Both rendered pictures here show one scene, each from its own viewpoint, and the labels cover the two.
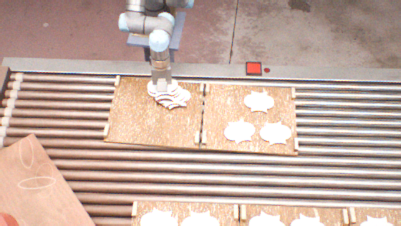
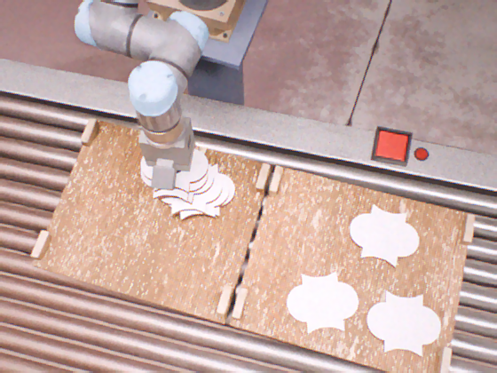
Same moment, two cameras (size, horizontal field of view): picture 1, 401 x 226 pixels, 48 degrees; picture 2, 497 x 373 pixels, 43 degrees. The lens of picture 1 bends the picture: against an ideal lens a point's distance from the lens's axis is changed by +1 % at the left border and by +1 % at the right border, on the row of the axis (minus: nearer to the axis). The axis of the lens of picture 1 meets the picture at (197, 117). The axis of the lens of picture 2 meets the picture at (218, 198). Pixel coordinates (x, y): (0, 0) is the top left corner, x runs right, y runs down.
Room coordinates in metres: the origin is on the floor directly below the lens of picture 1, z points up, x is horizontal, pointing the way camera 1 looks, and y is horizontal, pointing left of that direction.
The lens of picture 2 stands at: (0.72, -0.12, 2.16)
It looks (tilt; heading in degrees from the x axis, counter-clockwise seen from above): 68 degrees down; 22
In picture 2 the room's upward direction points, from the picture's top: 8 degrees counter-clockwise
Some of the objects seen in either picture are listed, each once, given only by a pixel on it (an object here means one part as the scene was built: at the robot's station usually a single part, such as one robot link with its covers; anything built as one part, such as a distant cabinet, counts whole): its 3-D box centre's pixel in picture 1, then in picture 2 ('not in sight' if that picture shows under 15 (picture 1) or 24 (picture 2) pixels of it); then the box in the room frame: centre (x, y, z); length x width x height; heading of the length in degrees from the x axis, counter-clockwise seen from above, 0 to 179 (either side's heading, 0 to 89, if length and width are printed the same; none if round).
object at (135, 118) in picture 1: (156, 111); (154, 215); (1.11, 0.19, 0.93); 0.41 x 0.35 x 0.02; 87
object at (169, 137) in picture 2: (160, 59); (160, 120); (1.20, 0.16, 1.19); 0.08 x 0.08 x 0.05
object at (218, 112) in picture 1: (249, 117); (353, 269); (1.09, -0.23, 0.93); 0.41 x 0.35 x 0.02; 87
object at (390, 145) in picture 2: (253, 69); (391, 146); (1.38, -0.27, 0.92); 0.06 x 0.06 x 0.01; 0
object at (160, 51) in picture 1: (159, 44); (156, 96); (1.20, 0.16, 1.27); 0.09 x 0.08 x 0.11; 173
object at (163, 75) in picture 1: (160, 74); (163, 151); (1.17, 0.16, 1.11); 0.12 x 0.09 x 0.16; 5
